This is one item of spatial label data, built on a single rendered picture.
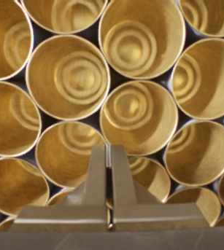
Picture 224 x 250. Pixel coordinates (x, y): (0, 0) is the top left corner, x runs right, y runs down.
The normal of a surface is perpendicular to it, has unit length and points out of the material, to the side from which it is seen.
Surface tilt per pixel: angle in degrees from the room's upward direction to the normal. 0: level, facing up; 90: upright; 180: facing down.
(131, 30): 2
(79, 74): 2
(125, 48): 2
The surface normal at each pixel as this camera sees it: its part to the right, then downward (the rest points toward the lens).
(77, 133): 0.03, 0.26
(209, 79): -1.00, 0.05
